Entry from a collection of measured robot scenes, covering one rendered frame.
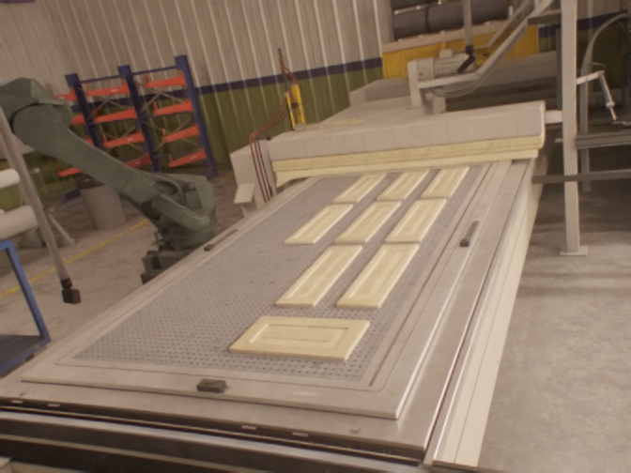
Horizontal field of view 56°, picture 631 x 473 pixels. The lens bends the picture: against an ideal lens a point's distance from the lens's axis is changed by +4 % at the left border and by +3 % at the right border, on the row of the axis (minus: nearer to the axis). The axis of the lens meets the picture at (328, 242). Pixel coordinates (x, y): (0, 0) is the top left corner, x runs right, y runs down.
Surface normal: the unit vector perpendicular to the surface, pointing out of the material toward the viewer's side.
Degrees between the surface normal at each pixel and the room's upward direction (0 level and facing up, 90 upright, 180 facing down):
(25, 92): 90
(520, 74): 90
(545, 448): 0
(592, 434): 0
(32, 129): 90
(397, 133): 90
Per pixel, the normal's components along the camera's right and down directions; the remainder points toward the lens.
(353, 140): -0.38, 0.38
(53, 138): 0.33, 0.27
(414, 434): -0.18, -0.92
